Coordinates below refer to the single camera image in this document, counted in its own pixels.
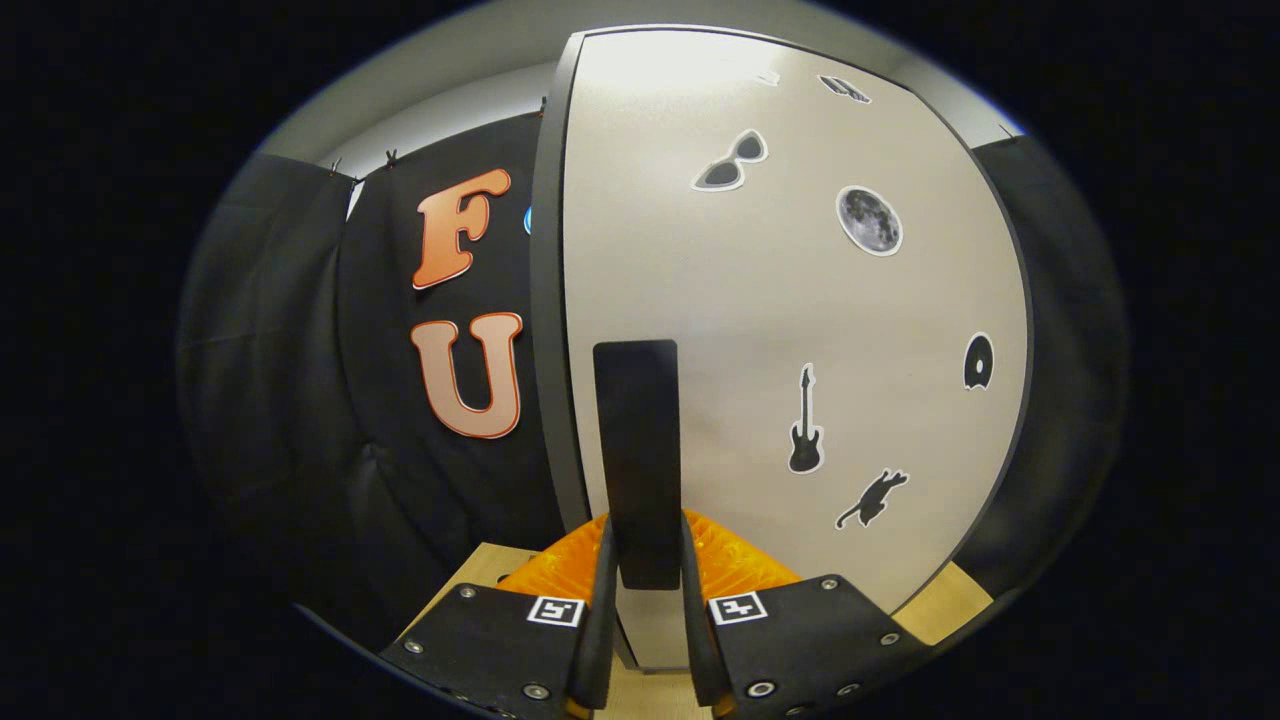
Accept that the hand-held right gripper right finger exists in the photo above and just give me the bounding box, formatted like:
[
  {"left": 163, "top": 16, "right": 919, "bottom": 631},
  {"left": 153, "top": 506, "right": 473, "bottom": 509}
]
[{"left": 680, "top": 510, "right": 933, "bottom": 720}]

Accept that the beige cabinet door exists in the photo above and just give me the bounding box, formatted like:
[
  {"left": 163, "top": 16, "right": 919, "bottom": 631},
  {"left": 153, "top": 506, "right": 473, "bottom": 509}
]
[{"left": 560, "top": 28, "right": 1031, "bottom": 671}]

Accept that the grey cabinet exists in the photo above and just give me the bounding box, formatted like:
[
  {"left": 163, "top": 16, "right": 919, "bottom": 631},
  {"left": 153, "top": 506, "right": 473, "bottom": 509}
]
[{"left": 528, "top": 22, "right": 1036, "bottom": 673}]

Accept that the black door handle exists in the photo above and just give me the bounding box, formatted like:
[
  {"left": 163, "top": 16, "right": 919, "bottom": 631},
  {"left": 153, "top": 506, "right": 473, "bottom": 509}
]
[{"left": 592, "top": 339, "right": 684, "bottom": 591}]

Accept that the black backdrop cloth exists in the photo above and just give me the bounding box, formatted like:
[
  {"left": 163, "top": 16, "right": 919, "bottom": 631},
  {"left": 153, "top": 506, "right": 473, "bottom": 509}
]
[{"left": 178, "top": 110, "right": 1131, "bottom": 651}]

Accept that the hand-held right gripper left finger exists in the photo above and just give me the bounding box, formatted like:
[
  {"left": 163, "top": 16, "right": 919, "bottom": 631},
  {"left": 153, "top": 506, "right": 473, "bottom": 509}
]
[{"left": 378, "top": 512, "right": 620, "bottom": 720}]

